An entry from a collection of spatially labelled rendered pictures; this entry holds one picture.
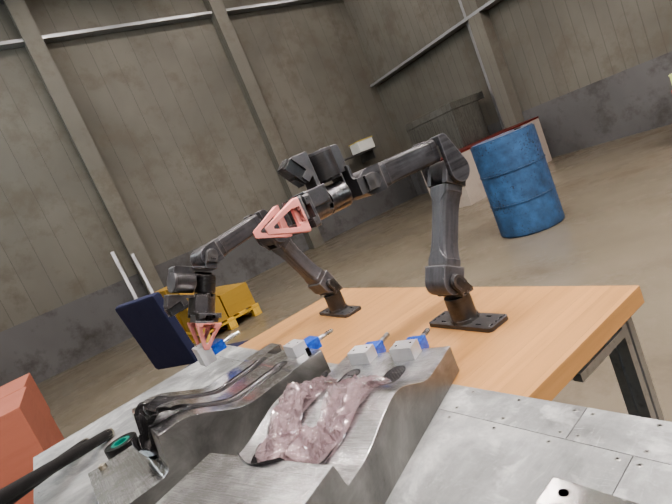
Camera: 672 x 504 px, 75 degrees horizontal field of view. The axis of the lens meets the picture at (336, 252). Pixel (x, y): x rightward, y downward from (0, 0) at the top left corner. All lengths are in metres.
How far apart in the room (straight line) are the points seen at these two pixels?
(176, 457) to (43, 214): 8.92
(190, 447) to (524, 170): 4.21
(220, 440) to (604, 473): 0.65
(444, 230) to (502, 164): 3.67
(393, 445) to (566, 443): 0.23
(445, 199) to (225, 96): 9.97
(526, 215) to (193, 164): 7.32
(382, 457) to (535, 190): 4.24
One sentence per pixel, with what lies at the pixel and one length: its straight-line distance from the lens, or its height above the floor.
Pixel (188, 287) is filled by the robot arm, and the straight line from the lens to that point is 1.24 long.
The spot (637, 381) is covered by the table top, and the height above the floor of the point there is 0.61.
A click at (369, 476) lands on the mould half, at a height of 0.85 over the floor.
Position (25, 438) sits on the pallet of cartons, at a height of 0.66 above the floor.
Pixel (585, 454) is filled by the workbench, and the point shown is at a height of 0.80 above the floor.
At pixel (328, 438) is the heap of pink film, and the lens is 0.70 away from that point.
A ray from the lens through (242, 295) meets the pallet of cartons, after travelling 6.04.
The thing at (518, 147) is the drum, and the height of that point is 0.87.
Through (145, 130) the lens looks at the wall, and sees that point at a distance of 10.19.
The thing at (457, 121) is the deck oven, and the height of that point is 1.43.
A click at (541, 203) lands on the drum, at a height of 0.27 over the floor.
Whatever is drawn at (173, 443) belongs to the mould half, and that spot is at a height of 0.90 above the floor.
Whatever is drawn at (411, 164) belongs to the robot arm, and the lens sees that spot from 1.01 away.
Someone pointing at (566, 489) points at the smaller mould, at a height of 0.87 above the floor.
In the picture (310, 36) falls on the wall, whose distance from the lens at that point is 12.54.
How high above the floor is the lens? 1.23
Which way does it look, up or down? 8 degrees down
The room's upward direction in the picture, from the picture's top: 23 degrees counter-clockwise
